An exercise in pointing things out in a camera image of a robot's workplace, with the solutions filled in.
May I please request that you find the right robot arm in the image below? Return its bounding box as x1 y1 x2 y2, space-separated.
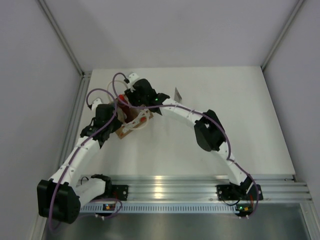
125 74 263 201

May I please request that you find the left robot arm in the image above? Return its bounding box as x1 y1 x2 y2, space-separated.
36 103 122 224

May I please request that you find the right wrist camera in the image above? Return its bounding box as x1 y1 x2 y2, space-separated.
124 72 140 88

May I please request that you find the perforated cable duct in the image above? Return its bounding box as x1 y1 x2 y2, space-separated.
80 202 240 214

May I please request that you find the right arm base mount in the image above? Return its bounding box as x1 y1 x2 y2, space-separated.
216 184 264 201

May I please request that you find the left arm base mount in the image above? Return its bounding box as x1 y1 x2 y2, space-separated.
110 184 129 201

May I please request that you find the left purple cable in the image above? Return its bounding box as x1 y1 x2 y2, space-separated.
47 88 124 233

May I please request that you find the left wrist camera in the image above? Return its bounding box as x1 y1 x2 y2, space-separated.
91 97 103 111

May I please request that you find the aluminium frame rail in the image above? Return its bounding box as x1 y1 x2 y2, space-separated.
37 0 92 168

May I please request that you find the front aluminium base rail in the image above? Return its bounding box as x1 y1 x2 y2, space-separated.
44 174 312 202

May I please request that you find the red liquid bottle red cap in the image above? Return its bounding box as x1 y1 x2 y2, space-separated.
118 93 134 123

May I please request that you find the purple cable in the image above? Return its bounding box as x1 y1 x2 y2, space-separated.
47 88 124 233
111 72 260 218

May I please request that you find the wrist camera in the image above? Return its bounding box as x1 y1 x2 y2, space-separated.
124 72 140 88
91 97 103 111

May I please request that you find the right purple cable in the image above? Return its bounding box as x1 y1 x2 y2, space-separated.
111 72 260 218

